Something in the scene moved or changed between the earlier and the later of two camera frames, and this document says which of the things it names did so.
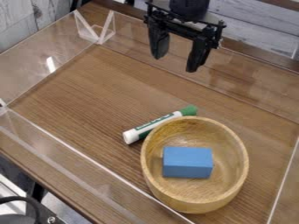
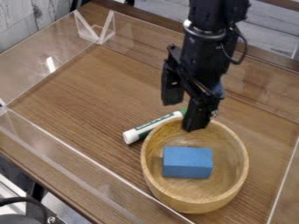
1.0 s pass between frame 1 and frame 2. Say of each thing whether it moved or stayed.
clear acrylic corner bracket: stayed
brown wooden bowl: stayed
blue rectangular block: stayed
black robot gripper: moved
